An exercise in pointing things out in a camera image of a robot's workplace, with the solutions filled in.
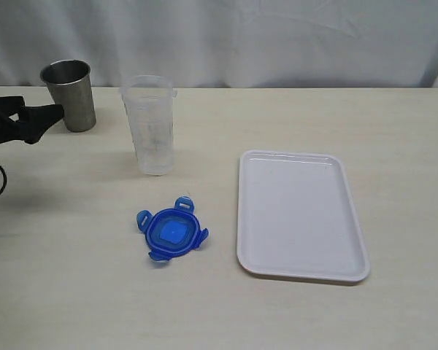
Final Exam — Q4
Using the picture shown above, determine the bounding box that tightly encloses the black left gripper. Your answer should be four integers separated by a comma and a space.
0, 96, 64, 144

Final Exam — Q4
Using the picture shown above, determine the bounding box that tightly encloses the stainless steel cup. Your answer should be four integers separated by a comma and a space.
40, 59, 96, 133

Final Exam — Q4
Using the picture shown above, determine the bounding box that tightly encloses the blue clip-lock lid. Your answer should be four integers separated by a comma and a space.
136, 196, 209, 263

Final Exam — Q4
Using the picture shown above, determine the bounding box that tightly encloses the clear tall plastic container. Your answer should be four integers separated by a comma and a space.
119, 75, 177, 176

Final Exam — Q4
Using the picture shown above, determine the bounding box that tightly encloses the white rectangular plastic tray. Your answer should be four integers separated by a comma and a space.
237, 150, 370, 284

